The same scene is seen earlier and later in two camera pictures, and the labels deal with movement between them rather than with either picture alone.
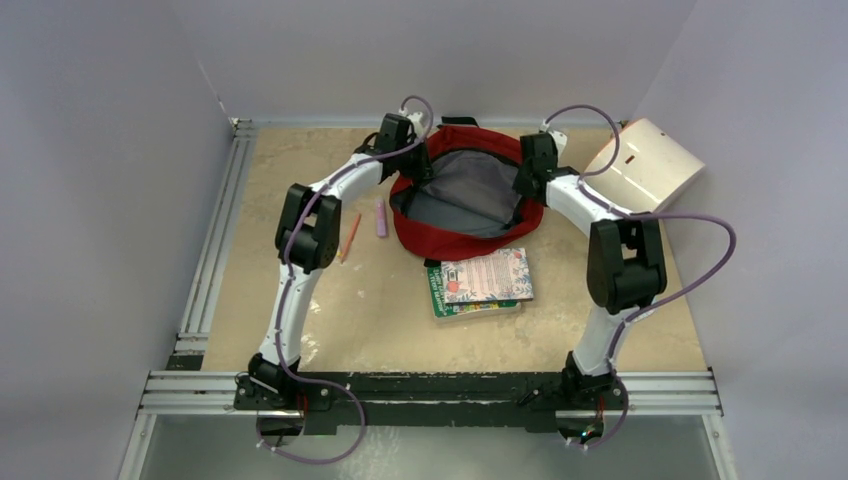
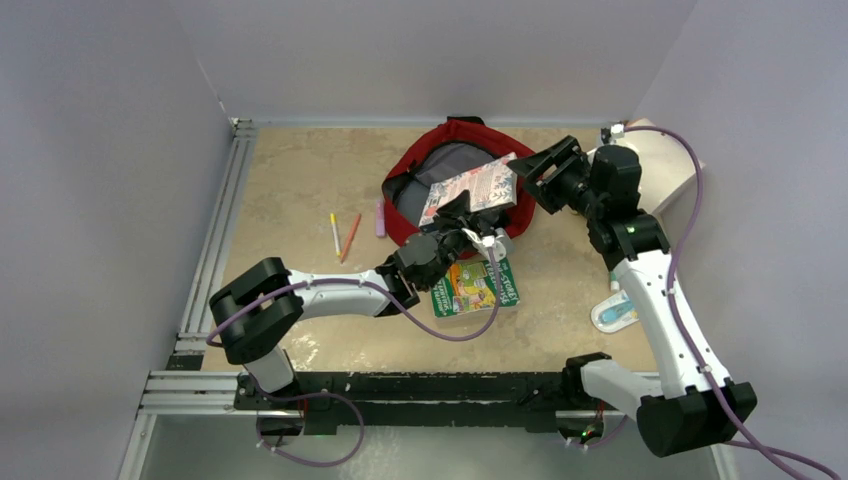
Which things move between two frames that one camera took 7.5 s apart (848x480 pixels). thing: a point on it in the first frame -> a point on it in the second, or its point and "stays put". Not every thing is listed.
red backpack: (467, 207) stays put
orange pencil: (351, 237) stays put
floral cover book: (504, 276) -> (491, 185)
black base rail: (517, 402) stays put
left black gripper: (423, 169) -> (454, 210)
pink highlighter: (381, 222) stays put
